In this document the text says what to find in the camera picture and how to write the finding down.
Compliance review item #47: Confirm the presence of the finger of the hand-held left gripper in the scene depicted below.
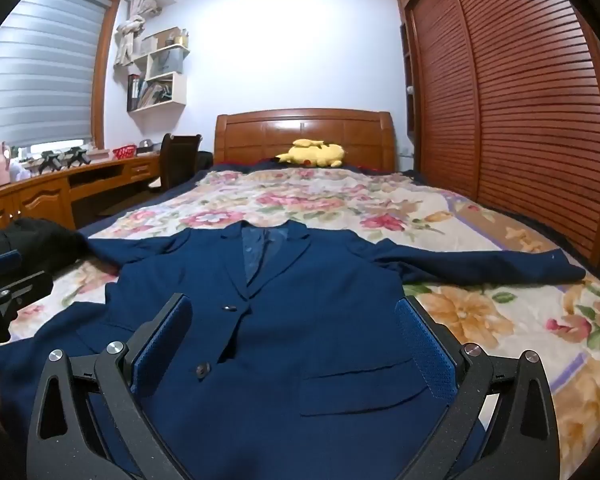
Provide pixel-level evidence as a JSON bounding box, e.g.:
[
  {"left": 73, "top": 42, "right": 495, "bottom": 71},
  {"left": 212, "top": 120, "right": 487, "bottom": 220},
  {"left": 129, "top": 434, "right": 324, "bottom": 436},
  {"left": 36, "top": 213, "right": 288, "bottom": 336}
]
[
  {"left": 0, "top": 250, "right": 24, "bottom": 276},
  {"left": 0, "top": 270, "right": 54, "bottom": 313}
]

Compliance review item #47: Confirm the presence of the grey window blind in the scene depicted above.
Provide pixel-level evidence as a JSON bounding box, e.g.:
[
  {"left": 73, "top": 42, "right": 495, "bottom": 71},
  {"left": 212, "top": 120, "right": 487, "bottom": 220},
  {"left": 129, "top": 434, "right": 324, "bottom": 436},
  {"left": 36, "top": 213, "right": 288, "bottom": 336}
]
[{"left": 0, "top": 0, "right": 106, "bottom": 158}]

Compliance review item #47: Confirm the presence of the grey paper bag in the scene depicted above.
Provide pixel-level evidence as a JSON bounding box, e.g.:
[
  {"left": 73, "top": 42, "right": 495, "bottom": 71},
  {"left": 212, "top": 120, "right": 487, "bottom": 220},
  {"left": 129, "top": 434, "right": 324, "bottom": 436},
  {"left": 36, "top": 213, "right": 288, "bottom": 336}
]
[{"left": 152, "top": 49, "right": 186, "bottom": 81}]

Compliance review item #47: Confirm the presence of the yellow plush toy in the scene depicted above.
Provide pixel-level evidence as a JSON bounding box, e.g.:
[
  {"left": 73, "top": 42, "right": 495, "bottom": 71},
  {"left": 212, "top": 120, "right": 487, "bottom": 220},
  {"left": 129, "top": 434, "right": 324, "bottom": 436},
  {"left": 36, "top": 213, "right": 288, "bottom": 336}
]
[{"left": 275, "top": 137, "right": 346, "bottom": 168}]

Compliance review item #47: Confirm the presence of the row of books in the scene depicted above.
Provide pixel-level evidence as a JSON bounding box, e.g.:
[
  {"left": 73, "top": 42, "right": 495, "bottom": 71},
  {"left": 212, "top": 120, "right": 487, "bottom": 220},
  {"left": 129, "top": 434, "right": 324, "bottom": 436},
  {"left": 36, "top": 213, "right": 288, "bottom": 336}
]
[{"left": 127, "top": 74, "right": 173, "bottom": 111}]

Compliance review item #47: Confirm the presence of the blue suit jacket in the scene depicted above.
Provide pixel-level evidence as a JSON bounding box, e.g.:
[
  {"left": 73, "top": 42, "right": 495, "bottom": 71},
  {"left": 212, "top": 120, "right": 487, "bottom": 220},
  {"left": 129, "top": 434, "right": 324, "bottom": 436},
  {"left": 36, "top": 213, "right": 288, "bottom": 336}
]
[{"left": 0, "top": 220, "right": 588, "bottom": 480}]

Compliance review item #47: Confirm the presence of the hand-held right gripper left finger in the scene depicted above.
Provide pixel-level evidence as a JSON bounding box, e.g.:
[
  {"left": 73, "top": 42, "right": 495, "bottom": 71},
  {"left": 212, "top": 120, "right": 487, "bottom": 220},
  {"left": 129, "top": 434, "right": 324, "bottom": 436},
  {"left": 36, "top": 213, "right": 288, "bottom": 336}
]
[{"left": 26, "top": 292, "right": 193, "bottom": 480}]

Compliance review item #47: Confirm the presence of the dark brown chair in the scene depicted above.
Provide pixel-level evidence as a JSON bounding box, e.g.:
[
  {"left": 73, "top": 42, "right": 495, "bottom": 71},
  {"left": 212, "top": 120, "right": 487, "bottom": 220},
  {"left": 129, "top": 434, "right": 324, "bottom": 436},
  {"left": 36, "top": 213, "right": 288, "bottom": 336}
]
[{"left": 152, "top": 133, "right": 203, "bottom": 192}]

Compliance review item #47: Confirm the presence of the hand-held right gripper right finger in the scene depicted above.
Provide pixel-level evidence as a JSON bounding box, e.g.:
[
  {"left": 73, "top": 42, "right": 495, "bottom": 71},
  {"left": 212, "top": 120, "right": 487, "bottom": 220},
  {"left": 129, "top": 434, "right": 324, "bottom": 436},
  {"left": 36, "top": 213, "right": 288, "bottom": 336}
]
[{"left": 394, "top": 294, "right": 562, "bottom": 480}]

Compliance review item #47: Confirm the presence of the wooden bed headboard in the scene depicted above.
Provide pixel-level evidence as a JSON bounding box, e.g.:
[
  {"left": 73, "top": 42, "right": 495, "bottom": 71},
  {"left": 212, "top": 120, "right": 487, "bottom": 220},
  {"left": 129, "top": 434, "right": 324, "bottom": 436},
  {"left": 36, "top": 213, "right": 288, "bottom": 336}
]
[{"left": 214, "top": 108, "right": 397, "bottom": 173}]

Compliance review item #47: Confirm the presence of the white wall shelf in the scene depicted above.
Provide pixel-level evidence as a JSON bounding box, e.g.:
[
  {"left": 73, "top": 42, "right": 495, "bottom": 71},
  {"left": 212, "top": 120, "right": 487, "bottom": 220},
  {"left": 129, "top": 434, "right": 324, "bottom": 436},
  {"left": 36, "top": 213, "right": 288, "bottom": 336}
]
[{"left": 126, "top": 27, "right": 190, "bottom": 113}]

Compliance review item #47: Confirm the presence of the wooden louvred wardrobe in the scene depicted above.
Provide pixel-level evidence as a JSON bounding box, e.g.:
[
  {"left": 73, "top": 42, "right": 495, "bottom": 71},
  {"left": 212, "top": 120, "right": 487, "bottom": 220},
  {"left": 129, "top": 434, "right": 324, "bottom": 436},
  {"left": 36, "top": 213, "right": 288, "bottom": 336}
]
[{"left": 394, "top": 0, "right": 600, "bottom": 281}]

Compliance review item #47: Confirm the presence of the black garment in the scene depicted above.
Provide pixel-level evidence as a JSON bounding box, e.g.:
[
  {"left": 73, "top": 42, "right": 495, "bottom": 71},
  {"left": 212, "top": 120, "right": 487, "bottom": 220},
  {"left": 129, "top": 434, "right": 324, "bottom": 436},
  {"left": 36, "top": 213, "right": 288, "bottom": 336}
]
[{"left": 0, "top": 217, "right": 89, "bottom": 281}]

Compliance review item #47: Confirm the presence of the wooden window frame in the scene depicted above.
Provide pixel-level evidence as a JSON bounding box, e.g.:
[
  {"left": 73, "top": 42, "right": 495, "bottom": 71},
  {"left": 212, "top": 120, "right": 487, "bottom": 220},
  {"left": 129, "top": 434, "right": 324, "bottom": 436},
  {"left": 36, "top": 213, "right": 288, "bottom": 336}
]
[{"left": 42, "top": 0, "right": 122, "bottom": 151}]

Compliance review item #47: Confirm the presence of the beige tied curtain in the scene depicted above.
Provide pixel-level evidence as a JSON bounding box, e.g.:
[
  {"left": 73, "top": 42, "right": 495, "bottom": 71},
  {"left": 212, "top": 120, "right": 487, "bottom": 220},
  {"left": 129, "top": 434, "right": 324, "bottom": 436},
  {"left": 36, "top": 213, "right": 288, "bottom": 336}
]
[{"left": 114, "top": 0, "right": 157, "bottom": 68}]

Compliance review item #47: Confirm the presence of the wooden desk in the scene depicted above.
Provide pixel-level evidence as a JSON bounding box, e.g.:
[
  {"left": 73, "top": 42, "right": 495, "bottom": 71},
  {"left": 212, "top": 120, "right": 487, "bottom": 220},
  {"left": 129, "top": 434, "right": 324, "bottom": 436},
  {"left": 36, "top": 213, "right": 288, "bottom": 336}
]
[{"left": 0, "top": 152, "right": 163, "bottom": 231}]

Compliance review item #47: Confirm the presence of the floral blanket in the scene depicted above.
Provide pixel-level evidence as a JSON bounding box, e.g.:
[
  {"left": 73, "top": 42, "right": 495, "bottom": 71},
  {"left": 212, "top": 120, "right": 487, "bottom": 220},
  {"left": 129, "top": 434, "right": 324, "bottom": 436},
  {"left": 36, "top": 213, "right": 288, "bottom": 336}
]
[{"left": 7, "top": 166, "right": 600, "bottom": 466}]

